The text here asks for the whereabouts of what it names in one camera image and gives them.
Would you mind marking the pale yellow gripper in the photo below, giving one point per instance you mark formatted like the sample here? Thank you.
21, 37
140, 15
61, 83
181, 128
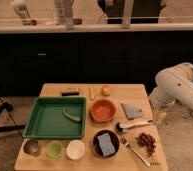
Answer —
158, 115

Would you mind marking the yellow banana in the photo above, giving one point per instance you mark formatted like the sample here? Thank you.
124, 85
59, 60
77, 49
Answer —
92, 97

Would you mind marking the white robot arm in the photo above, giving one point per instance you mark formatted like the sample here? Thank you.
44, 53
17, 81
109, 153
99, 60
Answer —
172, 84

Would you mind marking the white cup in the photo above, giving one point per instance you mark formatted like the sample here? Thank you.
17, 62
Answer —
75, 149

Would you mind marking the green plastic cup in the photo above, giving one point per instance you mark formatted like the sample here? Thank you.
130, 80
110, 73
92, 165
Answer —
54, 149

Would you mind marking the metal cup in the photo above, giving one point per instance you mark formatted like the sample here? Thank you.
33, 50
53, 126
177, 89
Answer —
32, 147

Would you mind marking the brown grape bunch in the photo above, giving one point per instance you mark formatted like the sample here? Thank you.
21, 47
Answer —
147, 141

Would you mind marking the grey blue cloth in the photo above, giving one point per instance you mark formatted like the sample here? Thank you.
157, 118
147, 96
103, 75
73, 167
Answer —
131, 112

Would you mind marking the metal fork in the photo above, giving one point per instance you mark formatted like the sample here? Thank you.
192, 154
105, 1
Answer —
129, 146

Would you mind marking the orange bowl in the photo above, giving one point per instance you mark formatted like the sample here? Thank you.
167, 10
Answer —
102, 110

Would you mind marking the small orange fruit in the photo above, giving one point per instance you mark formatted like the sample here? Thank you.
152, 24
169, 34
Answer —
106, 90

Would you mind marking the blue sponge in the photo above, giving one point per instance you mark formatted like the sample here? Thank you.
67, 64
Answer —
106, 145

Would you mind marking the black bowl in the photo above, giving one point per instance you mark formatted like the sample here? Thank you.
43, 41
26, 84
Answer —
114, 140

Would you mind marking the white railing shelf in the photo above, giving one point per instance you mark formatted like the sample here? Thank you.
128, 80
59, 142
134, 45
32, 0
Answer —
96, 28

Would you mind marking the green cucumber piece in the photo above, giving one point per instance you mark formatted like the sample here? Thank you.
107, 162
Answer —
71, 117

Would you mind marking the green plastic tray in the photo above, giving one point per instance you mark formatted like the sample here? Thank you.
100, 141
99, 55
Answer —
47, 121

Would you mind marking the black tripod legs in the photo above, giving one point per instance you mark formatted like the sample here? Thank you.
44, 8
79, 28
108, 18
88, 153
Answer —
6, 108

